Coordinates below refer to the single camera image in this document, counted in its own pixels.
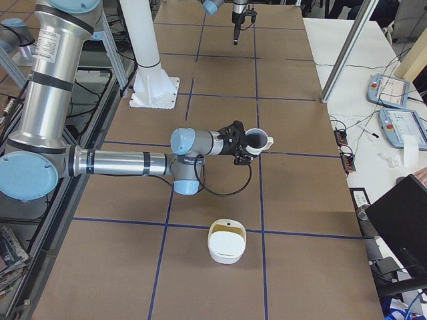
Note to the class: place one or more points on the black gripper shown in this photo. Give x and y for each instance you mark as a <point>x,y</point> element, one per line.
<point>237,8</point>
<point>229,148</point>

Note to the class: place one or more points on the aluminium frame post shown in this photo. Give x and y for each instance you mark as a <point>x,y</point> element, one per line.
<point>359,23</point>

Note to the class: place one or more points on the white ribbed mug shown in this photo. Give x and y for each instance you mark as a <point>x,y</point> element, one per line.
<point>258,141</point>

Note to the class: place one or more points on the white camera pillar base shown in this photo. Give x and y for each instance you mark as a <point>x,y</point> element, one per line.
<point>153,88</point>

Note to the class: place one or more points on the white square bin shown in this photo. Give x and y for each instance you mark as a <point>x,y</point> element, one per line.
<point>226,241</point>

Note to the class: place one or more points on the lower teach pendant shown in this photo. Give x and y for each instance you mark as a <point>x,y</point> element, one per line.
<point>398,122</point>

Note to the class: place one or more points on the upper teach pendant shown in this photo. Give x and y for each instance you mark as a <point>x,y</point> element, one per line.
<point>388,91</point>

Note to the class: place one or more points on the teach pendant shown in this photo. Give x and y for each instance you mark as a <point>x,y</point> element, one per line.
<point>398,122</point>
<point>388,91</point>

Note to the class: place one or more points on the black laptop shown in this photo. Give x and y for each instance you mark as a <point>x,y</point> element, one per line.
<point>399,217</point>

